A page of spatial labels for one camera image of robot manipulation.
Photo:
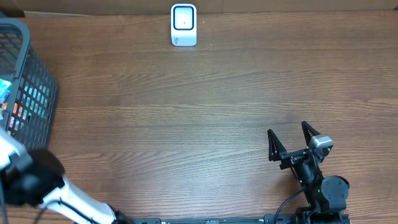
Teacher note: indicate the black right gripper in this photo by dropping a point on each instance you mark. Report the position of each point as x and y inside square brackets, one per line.
[278, 149]

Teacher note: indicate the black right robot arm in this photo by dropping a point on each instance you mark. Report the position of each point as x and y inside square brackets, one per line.
[326, 196]

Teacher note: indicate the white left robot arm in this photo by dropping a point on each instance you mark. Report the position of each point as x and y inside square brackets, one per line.
[38, 178]

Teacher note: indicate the white barcode scanner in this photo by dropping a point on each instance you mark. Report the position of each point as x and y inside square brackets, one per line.
[183, 25]

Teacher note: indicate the dark grey plastic basket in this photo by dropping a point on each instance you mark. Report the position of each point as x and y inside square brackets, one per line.
[28, 113]

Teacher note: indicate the teal packet in basket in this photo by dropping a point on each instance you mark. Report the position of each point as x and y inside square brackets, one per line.
[5, 90]

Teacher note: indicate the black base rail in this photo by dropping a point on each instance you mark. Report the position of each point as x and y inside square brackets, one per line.
[217, 221]

